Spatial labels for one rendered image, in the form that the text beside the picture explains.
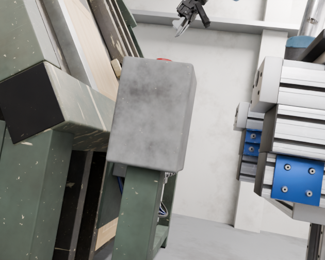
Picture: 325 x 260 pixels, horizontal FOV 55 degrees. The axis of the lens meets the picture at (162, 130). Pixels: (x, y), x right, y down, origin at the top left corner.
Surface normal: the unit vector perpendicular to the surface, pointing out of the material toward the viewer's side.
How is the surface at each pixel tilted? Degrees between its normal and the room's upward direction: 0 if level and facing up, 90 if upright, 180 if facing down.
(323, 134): 90
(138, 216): 90
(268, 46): 90
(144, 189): 90
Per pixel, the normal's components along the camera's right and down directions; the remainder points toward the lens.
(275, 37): -0.15, -0.09
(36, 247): 0.98, 0.14
